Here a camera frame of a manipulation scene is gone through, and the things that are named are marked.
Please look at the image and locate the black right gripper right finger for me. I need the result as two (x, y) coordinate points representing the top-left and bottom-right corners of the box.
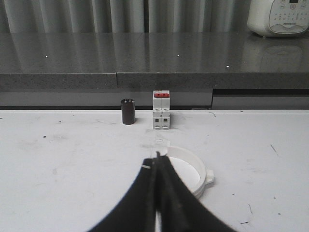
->
(155, 151), (234, 232)

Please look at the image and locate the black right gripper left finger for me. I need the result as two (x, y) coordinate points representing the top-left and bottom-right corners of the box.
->
(90, 158), (156, 232)

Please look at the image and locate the white pipe clamp half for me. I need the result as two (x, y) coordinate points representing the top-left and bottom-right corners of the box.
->
(152, 139), (214, 199)

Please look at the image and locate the dark brown cylindrical capacitor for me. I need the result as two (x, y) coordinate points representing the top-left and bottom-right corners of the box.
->
(121, 99), (136, 125)

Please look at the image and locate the grey stone counter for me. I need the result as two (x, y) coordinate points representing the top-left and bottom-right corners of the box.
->
(0, 32), (309, 110)

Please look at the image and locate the white rice cooker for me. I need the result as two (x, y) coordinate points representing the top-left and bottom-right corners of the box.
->
(247, 0), (309, 37)

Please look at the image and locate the white circuit breaker red switch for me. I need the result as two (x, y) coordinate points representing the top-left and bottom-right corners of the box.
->
(153, 90), (170, 130)

